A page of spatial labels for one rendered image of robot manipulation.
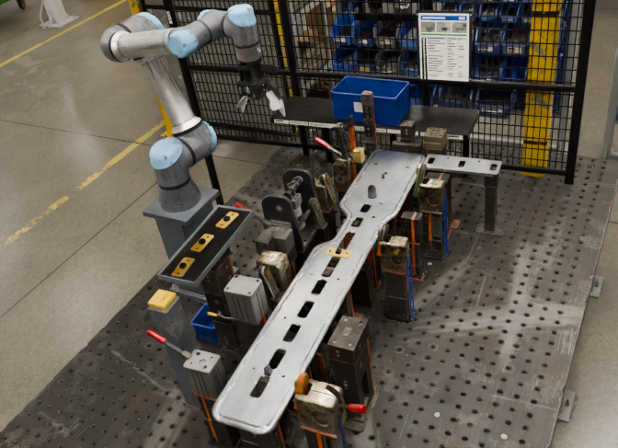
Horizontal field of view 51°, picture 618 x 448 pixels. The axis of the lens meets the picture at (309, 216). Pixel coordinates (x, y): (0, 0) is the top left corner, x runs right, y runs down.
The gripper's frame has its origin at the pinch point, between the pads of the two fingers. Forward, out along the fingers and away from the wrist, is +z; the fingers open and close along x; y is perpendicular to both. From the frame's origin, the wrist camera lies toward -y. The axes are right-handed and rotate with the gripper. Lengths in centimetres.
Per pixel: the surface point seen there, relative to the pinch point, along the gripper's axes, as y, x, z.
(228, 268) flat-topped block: 32, -5, 40
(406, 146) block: -61, 27, 45
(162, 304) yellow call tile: 62, -7, 28
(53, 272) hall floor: -37, -194, 144
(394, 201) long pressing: -21, 34, 44
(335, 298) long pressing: 32, 32, 44
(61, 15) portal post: -429, -531, 134
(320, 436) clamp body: 73, 44, 52
